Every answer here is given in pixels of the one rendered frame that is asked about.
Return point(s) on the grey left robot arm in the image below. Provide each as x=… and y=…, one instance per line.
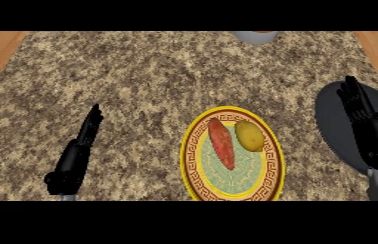
x=68, y=197

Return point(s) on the yellow patterned plate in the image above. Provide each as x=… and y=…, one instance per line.
x=233, y=156

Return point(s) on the yellow lemon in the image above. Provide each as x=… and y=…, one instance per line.
x=249, y=136

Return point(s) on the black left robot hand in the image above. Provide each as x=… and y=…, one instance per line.
x=72, y=164

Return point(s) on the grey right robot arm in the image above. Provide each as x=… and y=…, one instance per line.
x=373, y=184

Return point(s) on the red sweet potato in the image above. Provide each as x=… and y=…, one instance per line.
x=221, y=143

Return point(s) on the grey round bowl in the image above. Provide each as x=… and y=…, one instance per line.
x=254, y=36

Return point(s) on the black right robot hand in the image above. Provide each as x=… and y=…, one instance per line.
x=360, y=121

